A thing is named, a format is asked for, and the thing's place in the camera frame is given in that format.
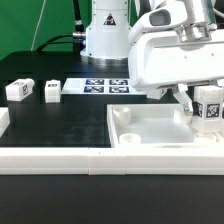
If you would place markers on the white U-shaped obstacle fence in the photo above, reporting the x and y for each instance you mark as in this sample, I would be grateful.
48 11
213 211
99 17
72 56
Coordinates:
125 160

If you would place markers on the white square table top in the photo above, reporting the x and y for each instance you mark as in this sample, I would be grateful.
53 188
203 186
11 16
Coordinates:
158 126

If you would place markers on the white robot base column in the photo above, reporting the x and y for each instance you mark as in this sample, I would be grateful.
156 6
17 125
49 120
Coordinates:
107 35

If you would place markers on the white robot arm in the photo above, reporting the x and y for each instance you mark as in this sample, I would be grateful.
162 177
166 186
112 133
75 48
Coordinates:
175 44

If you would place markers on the white fiducial marker plate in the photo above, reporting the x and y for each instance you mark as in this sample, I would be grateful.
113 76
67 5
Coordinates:
98 86

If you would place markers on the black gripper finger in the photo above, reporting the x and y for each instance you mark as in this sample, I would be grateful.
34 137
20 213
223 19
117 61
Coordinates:
183 98

